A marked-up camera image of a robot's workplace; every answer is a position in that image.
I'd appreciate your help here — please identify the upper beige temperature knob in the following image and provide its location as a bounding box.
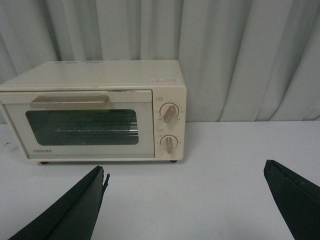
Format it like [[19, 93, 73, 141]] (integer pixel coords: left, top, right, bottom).
[[159, 102, 179, 124]]

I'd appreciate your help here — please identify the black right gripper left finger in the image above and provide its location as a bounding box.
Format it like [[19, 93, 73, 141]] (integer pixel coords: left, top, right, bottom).
[[10, 165, 110, 240]]

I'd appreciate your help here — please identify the wire oven rack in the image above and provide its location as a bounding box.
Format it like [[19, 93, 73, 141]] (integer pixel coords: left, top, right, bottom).
[[46, 109, 138, 135]]

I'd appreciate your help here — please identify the red warning sticker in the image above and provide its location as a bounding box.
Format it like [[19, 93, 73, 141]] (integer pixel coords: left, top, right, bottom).
[[150, 78, 180, 84]]

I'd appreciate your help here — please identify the oven door with glass window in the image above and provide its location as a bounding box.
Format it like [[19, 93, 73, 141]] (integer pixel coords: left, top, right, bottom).
[[0, 90, 155, 161]]

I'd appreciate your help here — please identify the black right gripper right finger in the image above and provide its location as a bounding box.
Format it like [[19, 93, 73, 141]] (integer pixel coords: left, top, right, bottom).
[[263, 159, 320, 240]]

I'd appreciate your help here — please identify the white pleated curtain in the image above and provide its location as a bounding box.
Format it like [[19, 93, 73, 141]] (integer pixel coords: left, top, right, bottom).
[[0, 0, 320, 122]]

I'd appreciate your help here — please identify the cream toaster oven body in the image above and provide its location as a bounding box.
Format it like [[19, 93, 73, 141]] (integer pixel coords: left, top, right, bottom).
[[0, 60, 187, 163]]

